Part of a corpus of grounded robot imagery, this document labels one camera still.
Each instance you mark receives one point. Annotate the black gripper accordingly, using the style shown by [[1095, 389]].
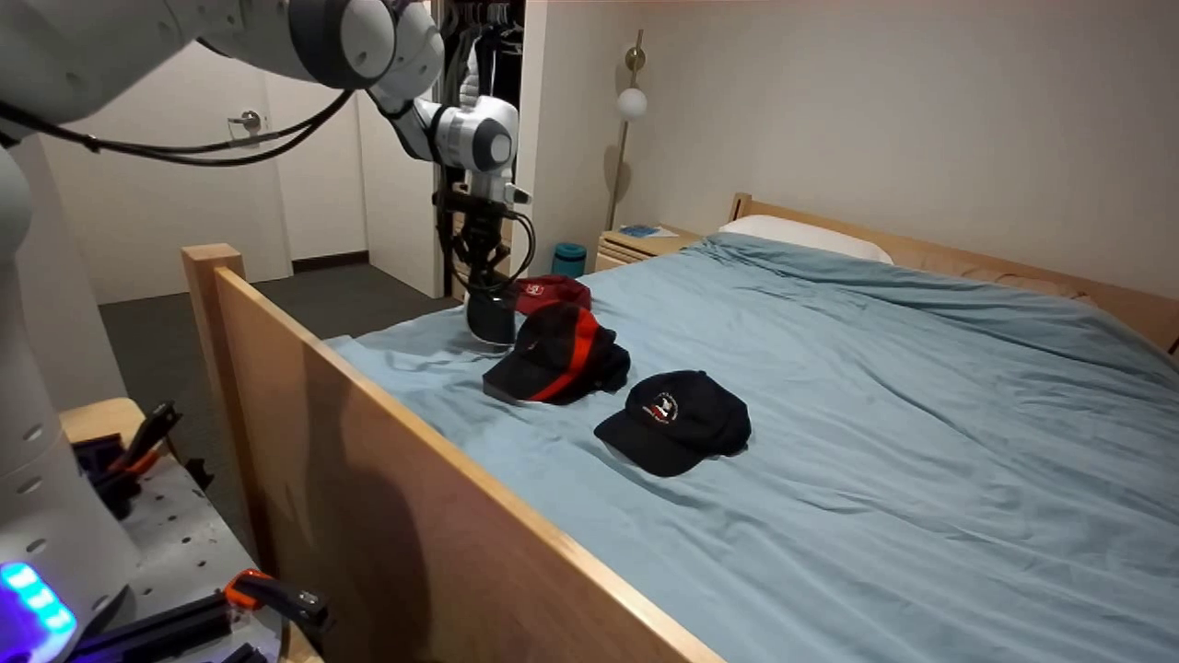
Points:
[[480, 240]]

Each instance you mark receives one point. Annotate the black cap orange brim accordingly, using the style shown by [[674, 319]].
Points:
[[556, 357]]

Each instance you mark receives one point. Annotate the black cap red white logo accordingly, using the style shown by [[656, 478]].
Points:
[[670, 421]]

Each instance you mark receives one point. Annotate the black cap white swoosh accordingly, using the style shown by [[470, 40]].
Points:
[[490, 319]]

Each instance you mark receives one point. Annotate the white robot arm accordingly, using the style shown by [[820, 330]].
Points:
[[64, 557]]

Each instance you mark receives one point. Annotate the teal round container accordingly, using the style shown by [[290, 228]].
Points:
[[570, 260]]

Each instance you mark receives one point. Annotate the wooden nightstand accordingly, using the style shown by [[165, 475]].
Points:
[[635, 245]]

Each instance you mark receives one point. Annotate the white pillow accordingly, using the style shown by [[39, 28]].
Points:
[[800, 235]]

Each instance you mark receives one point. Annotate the white door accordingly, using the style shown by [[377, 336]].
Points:
[[130, 220]]

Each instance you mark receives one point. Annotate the black orange clamp tool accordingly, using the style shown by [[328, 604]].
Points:
[[261, 590]]

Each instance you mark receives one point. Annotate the perforated metal work table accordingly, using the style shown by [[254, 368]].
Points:
[[186, 554]]

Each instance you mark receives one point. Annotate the blue bed sheet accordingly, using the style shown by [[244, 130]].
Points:
[[938, 475]]

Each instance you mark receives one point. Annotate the globe wall lamp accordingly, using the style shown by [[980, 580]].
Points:
[[627, 104]]

